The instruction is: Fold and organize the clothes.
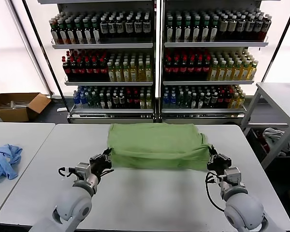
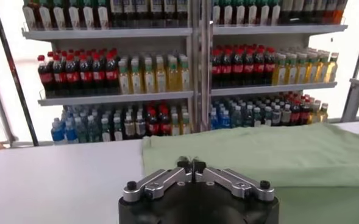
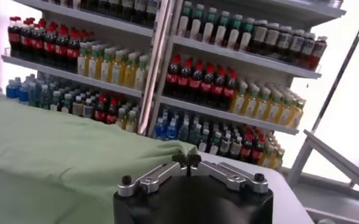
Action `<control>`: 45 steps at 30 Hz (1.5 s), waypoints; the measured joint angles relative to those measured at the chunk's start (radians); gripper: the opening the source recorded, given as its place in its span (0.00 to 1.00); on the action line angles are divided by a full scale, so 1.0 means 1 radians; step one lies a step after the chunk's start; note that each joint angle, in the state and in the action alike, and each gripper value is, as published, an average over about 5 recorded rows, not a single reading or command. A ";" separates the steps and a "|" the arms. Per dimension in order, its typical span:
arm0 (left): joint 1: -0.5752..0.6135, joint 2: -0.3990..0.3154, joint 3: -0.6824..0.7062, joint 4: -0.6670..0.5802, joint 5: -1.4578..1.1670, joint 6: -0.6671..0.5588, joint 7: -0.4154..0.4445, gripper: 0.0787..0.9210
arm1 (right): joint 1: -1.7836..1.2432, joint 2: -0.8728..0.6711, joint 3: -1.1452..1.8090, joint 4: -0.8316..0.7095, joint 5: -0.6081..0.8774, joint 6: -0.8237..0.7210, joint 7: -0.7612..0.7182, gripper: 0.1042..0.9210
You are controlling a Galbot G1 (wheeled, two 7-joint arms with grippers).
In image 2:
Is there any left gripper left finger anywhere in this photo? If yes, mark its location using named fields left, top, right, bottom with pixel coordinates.
left=123, top=156, right=194, bottom=203

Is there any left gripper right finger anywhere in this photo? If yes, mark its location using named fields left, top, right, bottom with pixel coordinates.
left=193, top=158, right=275, bottom=203

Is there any light green polo shirt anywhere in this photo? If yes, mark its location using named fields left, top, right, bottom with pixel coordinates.
left=141, top=123, right=359, bottom=224

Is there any small yellow juice bottle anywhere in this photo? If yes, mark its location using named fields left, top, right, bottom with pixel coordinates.
left=318, top=102, right=330, bottom=122
left=170, top=113, right=181, bottom=136
left=308, top=103, right=320, bottom=124
left=180, top=111, right=193, bottom=135

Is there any small red cap cola bottle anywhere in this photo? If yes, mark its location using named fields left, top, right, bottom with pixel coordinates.
left=300, top=100, right=310, bottom=124
left=159, top=108, right=172, bottom=136
left=291, top=100, right=302, bottom=125
left=147, top=108, right=160, bottom=137

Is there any small dark tea bottle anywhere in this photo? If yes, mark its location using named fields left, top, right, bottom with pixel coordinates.
left=272, top=105, right=282, bottom=126
left=135, top=113, right=147, bottom=138
left=99, top=117, right=112, bottom=142
left=253, top=106, right=263, bottom=127
left=263, top=105, right=273, bottom=127
left=124, top=114, right=137, bottom=140
left=282, top=103, right=293, bottom=125
left=112, top=116, right=125, bottom=141

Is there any blue label water bottle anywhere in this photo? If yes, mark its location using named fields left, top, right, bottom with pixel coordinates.
left=210, top=110, right=220, bottom=130
left=220, top=109, right=232, bottom=129
left=64, top=117, right=78, bottom=144
left=51, top=117, right=66, bottom=144

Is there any green tinted clear bottle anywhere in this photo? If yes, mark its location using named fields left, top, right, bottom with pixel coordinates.
left=231, top=105, right=243, bottom=128
left=75, top=115, right=88, bottom=143
left=87, top=114, right=101, bottom=142
left=243, top=105, right=254, bottom=128

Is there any yellow juice green cap bottle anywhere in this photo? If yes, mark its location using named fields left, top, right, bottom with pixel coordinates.
left=178, top=55, right=191, bottom=92
left=324, top=52, right=339, bottom=83
left=296, top=53, right=308, bottom=85
left=143, top=57, right=156, bottom=94
left=118, top=59, right=132, bottom=94
left=306, top=53, right=318, bottom=85
left=273, top=54, right=287, bottom=86
left=285, top=54, right=298, bottom=85
left=130, top=58, right=144, bottom=94
left=316, top=52, right=328, bottom=84
left=166, top=56, right=179, bottom=93
left=154, top=57, right=168, bottom=93

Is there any green cap white label bottle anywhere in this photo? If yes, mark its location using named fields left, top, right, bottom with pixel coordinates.
left=211, top=0, right=222, bottom=26
left=223, top=0, right=235, bottom=26
left=270, top=0, right=282, bottom=26
left=235, top=0, right=247, bottom=26
left=96, top=0, right=110, bottom=30
left=82, top=0, right=96, bottom=30
left=259, top=0, right=270, bottom=26
left=52, top=0, right=67, bottom=30
left=247, top=0, right=258, bottom=26
left=38, top=0, right=53, bottom=30
left=23, top=0, right=37, bottom=30
left=68, top=0, right=81, bottom=30

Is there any dark bottle beige label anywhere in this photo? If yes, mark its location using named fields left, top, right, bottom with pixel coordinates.
left=291, top=0, right=304, bottom=25
left=281, top=0, right=293, bottom=25

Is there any red drink white cap bottle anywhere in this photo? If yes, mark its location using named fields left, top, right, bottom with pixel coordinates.
left=333, top=0, right=348, bottom=25

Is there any grey metal frame side table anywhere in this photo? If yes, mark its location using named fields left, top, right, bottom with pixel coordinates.
left=340, top=77, right=359, bottom=123

